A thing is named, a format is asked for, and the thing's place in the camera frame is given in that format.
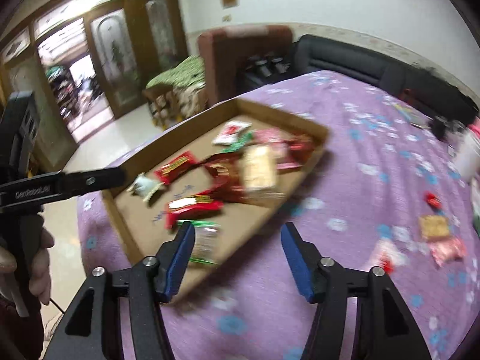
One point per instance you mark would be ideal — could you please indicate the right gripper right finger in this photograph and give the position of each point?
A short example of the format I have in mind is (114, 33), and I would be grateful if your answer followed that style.
(384, 327)

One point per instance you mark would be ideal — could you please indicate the large dark red snack bag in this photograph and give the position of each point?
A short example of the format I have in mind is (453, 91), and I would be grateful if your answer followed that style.
(226, 183)

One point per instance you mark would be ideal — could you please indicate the red white snack packet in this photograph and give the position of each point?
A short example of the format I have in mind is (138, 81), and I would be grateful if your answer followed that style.
(387, 256)

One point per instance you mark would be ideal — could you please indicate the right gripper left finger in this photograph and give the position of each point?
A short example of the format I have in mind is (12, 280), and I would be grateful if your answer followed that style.
(90, 327)

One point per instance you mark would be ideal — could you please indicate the white plastic jar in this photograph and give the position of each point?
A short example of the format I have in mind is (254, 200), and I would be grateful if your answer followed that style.
(467, 156)

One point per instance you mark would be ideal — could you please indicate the green candy packet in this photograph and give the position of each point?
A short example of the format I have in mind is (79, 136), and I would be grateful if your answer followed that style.
(243, 141)

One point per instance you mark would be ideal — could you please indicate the round pastry packet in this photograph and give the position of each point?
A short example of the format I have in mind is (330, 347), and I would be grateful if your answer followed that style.
(206, 241)

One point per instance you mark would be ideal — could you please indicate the small red snack bag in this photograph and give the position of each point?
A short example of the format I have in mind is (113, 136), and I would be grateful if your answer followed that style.
(174, 169)

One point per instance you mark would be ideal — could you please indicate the pink snack packet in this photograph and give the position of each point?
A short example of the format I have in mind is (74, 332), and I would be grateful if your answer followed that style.
(447, 250)

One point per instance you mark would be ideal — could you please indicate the long yellow biscuit packet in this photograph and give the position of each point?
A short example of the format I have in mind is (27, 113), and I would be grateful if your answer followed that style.
(434, 227)

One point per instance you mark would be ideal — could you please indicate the small white red packet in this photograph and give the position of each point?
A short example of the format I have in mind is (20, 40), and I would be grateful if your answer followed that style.
(230, 132)

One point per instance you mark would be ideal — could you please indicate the brown armchair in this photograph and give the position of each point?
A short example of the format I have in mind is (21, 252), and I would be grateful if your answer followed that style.
(225, 51)

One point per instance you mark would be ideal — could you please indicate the cardboard box tray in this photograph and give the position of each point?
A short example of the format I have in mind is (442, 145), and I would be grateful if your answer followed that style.
(298, 145)

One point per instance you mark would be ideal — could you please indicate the person's left hand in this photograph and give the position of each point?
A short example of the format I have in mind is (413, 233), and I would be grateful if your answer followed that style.
(40, 281)

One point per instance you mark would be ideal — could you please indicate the purple floral tablecloth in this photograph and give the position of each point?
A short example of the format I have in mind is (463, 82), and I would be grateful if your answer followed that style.
(370, 185)

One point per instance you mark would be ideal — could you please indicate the black small box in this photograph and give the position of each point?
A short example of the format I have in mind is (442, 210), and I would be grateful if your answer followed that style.
(445, 130)

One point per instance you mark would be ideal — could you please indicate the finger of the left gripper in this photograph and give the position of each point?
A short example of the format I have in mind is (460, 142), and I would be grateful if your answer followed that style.
(82, 181)

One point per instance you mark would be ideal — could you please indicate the green white snack packet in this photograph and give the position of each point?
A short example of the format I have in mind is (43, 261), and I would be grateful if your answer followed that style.
(145, 187)

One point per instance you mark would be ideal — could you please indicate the yellow cracker packet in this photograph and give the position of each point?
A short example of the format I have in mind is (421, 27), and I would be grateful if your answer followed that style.
(259, 169)

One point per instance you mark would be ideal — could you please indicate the black sofa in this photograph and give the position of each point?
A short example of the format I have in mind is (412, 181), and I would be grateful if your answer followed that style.
(418, 87)

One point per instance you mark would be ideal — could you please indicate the wooden glass door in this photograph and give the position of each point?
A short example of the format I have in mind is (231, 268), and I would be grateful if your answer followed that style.
(128, 43)

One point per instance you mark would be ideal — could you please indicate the green patterned cushion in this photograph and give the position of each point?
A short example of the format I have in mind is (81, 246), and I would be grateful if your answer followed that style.
(190, 72)

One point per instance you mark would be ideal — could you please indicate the booklet on table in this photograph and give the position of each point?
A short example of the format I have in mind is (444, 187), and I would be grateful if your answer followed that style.
(413, 116)

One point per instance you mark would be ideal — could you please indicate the red peanut snack packet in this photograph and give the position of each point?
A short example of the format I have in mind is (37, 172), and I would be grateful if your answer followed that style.
(191, 207)

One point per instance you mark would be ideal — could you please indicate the small red candy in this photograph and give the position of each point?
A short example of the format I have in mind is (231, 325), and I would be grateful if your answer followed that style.
(433, 201)

